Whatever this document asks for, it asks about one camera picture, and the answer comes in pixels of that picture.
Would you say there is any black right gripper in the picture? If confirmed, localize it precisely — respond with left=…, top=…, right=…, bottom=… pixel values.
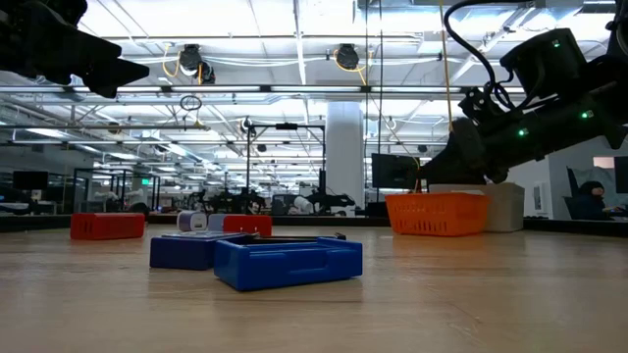
left=421, top=108, right=547, bottom=186

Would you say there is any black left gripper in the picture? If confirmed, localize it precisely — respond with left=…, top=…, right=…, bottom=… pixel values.
left=0, top=0, right=151, bottom=100

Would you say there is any orange plastic basket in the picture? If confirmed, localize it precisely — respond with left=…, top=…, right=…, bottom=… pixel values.
left=385, top=191, right=491, bottom=238

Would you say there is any red wall charger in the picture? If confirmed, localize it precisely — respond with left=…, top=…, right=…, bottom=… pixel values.
left=223, top=214, right=274, bottom=238
left=70, top=211, right=146, bottom=241

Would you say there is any purple white USB charger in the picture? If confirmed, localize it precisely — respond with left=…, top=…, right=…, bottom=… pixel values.
left=176, top=210, right=210, bottom=233

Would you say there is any dark blue ribbed timer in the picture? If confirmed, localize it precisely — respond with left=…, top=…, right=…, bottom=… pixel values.
left=149, top=230, right=259, bottom=272

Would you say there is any small dark monitor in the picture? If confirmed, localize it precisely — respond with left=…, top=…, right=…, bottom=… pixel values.
left=371, top=153, right=421, bottom=190
left=12, top=170, right=50, bottom=192

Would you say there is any grey plastic bin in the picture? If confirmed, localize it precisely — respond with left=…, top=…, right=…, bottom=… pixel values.
left=428, top=181, right=526, bottom=233

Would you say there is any person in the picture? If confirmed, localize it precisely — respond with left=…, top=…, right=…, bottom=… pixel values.
left=570, top=179, right=614, bottom=222

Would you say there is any blue cased digital timer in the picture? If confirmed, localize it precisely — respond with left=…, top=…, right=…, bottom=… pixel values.
left=213, top=236, right=364, bottom=292

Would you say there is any black hanging cable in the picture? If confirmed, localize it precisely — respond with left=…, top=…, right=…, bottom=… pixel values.
left=364, top=0, right=370, bottom=217
left=377, top=0, right=385, bottom=158

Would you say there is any black ceiling cord reel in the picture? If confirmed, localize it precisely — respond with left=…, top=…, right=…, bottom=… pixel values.
left=335, top=42, right=362, bottom=72
left=177, top=43, right=217, bottom=85

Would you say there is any framed wall picture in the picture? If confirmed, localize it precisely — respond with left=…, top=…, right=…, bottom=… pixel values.
left=532, top=180, right=547, bottom=213

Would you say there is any yellow hanging cable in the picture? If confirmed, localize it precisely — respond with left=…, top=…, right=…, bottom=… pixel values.
left=438, top=0, right=455, bottom=133

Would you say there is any black aluminium table frame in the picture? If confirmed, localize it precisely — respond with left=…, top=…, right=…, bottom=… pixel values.
left=0, top=214, right=628, bottom=232

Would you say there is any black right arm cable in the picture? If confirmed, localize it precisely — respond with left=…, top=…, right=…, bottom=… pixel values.
left=443, top=0, right=521, bottom=112

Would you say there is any black stand frame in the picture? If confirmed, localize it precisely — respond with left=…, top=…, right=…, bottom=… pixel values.
left=244, top=122, right=328, bottom=217

